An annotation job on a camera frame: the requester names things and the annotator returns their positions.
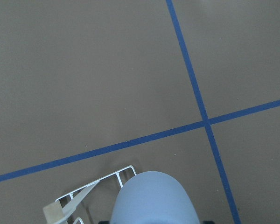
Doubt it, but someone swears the light blue plastic cup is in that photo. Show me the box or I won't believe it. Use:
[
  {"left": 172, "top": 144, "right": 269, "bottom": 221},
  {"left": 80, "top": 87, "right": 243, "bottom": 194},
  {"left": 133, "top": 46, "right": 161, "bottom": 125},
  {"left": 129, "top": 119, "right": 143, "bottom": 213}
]
[{"left": 110, "top": 171, "right": 200, "bottom": 224}]

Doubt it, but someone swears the white wire cup rack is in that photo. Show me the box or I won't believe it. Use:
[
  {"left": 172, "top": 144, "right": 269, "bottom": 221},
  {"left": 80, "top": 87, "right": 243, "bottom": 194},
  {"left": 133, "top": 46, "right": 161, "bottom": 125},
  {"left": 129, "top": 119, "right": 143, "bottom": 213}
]
[{"left": 43, "top": 165, "right": 137, "bottom": 224}]

